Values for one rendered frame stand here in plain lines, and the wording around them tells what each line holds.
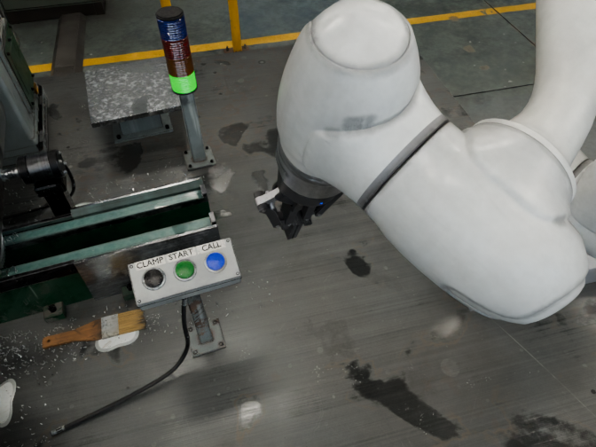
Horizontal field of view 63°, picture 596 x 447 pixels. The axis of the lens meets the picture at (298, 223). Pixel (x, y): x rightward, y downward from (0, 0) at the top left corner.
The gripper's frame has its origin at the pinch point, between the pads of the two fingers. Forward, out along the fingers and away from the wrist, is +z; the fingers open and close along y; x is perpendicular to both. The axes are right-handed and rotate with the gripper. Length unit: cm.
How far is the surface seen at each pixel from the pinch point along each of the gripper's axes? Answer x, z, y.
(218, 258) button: -0.2, 9.5, 11.3
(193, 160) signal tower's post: -40, 56, 8
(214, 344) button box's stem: 10.6, 34.0, 15.6
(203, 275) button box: 1.7, 10.3, 14.3
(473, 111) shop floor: -84, 163, -161
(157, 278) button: 0.2, 9.5, 21.3
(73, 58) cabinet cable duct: -207, 213, 56
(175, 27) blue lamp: -55, 20, 6
